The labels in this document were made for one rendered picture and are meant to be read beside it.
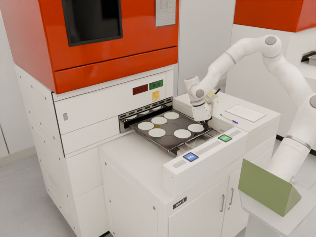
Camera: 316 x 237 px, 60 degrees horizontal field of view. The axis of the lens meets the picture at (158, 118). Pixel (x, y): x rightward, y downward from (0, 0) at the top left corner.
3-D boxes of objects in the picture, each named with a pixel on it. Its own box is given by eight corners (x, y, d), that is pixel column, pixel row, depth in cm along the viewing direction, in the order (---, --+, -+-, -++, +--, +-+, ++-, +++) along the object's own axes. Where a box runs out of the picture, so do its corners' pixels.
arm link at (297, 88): (311, 125, 120) (309, 136, 133) (339, 112, 117) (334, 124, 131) (255, 47, 144) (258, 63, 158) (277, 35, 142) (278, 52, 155)
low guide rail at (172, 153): (136, 132, 179) (136, 129, 177) (138, 131, 180) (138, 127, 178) (191, 169, 144) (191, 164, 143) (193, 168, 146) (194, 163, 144)
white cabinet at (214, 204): (109, 238, 203) (97, 146, 165) (198, 182, 258) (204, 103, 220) (166, 310, 160) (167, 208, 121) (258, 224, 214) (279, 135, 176)
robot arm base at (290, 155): (299, 195, 123) (320, 160, 125) (292, 185, 109) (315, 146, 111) (262, 174, 136) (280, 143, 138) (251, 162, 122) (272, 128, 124)
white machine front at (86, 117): (64, 156, 155) (50, 91, 137) (169, 114, 201) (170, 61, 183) (66, 159, 153) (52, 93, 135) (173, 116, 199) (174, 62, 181)
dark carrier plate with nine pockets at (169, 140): (131, 126, 172) (131, 125, 171) (172, 110, 191) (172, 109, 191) (168, 149, 148) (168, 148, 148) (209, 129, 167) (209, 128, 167)
